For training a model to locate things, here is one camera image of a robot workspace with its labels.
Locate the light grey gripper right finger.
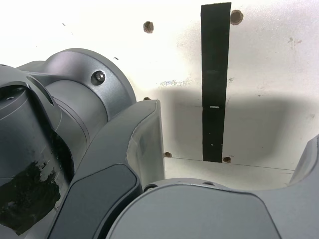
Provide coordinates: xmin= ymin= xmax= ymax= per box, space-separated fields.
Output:
xmin=106 ymin=133 xmax=319 ymax=239

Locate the black tape strip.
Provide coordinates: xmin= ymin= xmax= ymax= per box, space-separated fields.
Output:
xmin=200 ymin=1 xmax=232 ymax=163

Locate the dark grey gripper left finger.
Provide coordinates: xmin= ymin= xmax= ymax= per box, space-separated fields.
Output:
xmin=46 ymin=99 xmax=166 ymax=239

